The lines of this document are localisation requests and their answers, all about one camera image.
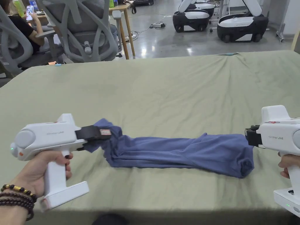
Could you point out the person's left forearm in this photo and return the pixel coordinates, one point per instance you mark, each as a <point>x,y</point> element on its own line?
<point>11,208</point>

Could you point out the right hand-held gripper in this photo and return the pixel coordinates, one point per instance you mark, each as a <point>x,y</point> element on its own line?
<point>276,133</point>

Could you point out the white and black robot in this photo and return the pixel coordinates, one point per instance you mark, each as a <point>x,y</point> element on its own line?
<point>241,25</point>
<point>191,20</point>
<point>206,5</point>

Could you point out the person's legs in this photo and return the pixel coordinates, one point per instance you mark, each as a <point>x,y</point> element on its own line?
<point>110,220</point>

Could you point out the white power strip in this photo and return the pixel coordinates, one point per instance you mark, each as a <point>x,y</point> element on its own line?
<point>157,25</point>

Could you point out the dark blue shirt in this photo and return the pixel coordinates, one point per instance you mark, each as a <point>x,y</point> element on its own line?
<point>178,152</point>

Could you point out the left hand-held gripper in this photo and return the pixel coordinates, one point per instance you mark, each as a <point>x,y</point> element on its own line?
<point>46,134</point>

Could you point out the person's left hand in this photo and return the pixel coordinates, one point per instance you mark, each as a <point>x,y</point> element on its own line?
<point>32,174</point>

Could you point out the person's right hand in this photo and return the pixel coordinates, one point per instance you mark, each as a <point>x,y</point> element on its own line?
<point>288,161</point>

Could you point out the bed with pale green sheet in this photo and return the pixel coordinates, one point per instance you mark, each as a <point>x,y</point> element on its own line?
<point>152,93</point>

